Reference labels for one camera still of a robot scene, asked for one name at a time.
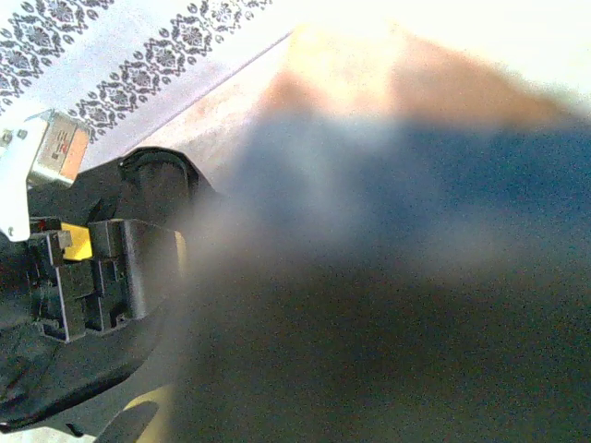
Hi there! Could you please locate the torn orange paperback book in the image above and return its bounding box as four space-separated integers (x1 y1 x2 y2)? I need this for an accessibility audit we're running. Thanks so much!
175 18 591 443

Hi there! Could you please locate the black backpack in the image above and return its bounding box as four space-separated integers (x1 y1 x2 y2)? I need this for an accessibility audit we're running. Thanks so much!
0 184 186 430

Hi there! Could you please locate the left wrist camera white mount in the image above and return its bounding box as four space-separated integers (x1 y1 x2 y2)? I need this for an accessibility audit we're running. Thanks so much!
0 109 90 244

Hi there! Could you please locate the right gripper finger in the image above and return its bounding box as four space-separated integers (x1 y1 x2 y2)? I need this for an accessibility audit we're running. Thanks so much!
94 385 179 443

